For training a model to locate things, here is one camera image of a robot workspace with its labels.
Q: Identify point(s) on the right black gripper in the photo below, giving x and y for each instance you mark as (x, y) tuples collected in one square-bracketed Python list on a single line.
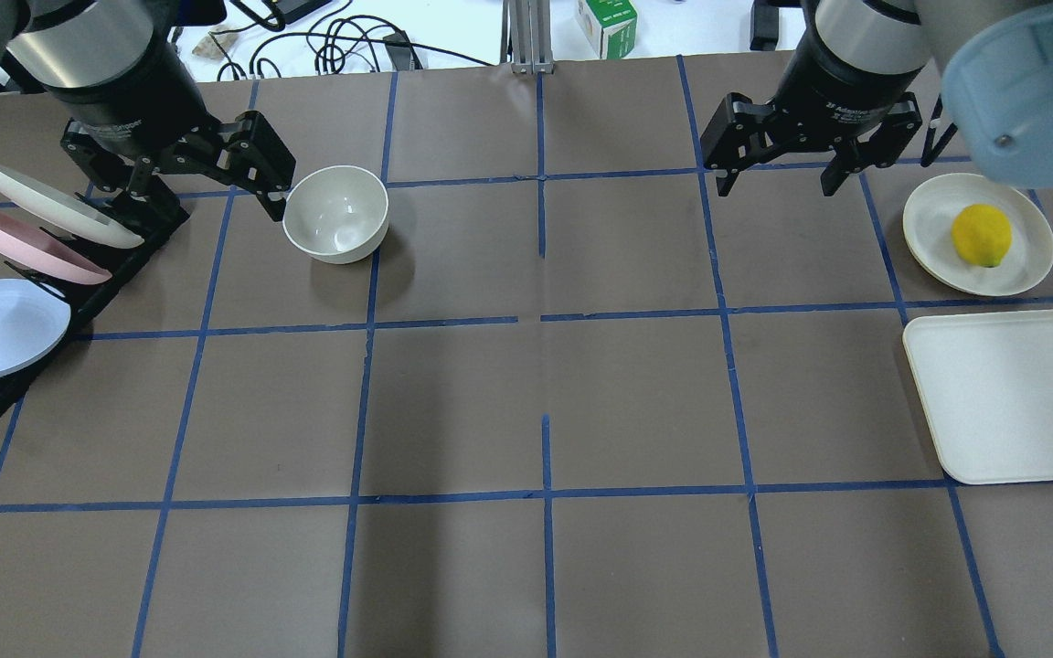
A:
[(842, 87)]

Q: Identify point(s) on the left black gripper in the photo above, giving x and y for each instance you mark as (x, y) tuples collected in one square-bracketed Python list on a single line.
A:
[(129, 102)]

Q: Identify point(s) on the white ceramic bowl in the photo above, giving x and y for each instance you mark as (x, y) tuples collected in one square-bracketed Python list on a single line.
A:
[(337, 214)]

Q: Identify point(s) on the yellow lemon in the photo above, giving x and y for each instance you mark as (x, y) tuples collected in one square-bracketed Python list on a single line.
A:
[(982, 235)]

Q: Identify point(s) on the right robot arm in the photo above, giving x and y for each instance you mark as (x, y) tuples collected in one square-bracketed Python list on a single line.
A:
[(995, 60)]

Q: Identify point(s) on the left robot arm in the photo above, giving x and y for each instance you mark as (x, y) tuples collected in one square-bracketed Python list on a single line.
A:
[(74, 44)]

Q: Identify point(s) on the white round plate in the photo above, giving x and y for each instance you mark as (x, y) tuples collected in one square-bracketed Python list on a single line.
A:
[(928, 215)]

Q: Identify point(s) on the cream plate in rack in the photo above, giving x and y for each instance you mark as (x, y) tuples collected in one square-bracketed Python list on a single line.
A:
[(65, 211)]

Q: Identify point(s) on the pink plate in rack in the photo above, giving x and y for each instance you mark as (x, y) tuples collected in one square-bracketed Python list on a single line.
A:
[(35, 249)]

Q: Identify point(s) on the green white carton box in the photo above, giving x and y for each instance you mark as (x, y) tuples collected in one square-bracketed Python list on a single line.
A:
[(611, 27)]

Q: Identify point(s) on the black dish rack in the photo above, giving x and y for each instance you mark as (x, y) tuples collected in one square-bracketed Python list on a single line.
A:
[(62, 283)]

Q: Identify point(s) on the white rectangular tray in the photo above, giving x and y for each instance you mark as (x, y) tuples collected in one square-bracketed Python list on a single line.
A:
[(985, 382)]

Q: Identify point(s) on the aluminium frame post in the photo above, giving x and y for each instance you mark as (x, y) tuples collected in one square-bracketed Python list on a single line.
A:
[(526, 37)]

